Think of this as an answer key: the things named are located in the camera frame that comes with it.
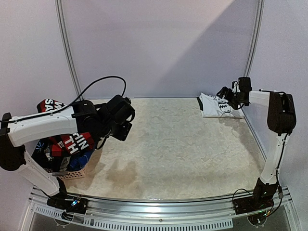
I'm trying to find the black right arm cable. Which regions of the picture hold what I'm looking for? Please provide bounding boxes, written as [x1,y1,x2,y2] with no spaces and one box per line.
[261,89,289,193]

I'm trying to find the white and green raglan shirt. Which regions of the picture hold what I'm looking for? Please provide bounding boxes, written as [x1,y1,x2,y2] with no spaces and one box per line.
[196,93,244,119]

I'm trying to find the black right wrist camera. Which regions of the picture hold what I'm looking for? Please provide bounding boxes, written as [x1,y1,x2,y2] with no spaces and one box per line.
[231,77,252,92]

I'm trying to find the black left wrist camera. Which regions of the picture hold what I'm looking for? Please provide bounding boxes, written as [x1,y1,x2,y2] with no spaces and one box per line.
[98,95,135,125]

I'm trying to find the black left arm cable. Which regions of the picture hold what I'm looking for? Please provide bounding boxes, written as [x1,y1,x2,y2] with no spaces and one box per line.
[52,76,127,114]

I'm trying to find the red black plaid garment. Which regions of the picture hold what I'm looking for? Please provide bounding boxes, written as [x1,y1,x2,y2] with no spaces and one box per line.
[37,99,95,157]

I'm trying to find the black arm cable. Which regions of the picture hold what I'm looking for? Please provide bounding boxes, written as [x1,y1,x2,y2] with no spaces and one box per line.
[261,89,289,193]
[52,76,127,114]

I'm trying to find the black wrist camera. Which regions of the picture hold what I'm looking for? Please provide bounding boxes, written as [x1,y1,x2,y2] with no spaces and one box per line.
[98,95,135,125]
[231,77,252,92]

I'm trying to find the aluminium frame post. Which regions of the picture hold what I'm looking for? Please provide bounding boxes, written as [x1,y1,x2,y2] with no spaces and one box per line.
[243,0,265,77]
[55,0,82,96]

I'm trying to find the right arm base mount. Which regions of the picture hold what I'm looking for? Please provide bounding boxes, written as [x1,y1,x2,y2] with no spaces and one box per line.
[232,178,280,215]

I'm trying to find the right aluminium frame post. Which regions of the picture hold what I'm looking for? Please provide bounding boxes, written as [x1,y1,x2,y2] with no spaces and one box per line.
[243,0,265,77]

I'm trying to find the front aluminium rail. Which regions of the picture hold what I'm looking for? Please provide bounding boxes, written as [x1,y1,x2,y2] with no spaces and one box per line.
[20,187,301,231]

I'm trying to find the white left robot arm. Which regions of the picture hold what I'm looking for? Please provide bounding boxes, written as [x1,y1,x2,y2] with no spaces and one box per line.
[0,95,135,209]

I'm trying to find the left aluminium frame post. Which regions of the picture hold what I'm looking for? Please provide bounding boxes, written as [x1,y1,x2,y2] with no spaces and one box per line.
[55,0,82,96]

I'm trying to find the blue garment in basket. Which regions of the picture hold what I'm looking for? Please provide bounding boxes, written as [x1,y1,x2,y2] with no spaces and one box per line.
[67,150,94,171]

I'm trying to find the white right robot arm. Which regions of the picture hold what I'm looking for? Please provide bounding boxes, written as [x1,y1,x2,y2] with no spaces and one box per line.
[217,87,296,188]

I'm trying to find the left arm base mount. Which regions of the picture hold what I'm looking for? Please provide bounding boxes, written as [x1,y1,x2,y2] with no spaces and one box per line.
[47,194,89,214]

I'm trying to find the black printed garment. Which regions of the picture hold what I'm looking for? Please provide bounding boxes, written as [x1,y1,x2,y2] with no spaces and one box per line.
[31,139,63,172]

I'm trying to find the pink plastic laundry basket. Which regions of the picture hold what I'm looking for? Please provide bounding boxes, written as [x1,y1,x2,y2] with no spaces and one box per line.
[50,167,86,180]

